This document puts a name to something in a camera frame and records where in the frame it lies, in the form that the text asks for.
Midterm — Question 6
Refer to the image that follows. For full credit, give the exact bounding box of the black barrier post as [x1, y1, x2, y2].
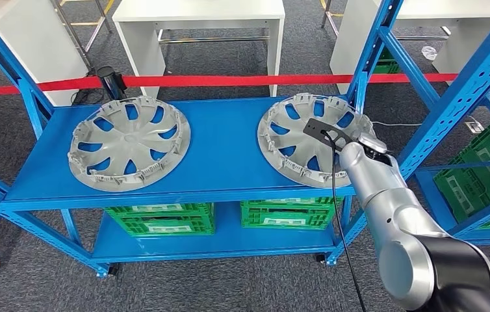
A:
[96, 66, 128, 101]

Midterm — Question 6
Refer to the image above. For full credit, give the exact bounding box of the black cable bundle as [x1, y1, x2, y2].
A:
[71, 88, 99, 107]

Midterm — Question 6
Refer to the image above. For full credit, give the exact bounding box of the red barrier tape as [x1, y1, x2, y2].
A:
[0, 71, 490, 98]

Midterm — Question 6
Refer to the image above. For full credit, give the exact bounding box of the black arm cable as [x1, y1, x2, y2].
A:
[320, 130, 367, 312]

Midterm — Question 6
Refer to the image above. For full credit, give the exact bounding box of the chrome metal stool frame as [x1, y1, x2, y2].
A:
[50, 0, 113, 70]

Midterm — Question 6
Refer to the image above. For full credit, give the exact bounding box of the grey plastic hubcap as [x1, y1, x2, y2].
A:
[67, 95, 192, 192]
[257, 92, 377, 189]

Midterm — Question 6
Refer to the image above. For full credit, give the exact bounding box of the white table with chrome bar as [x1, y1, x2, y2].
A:
[112, 0, 286, 99]

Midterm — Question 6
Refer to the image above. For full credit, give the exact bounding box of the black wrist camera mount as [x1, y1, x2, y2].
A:
[303, 117, 354, 151]

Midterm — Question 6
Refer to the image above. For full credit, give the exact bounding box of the white floor cable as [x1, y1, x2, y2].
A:
[372, 120, 422, 128]

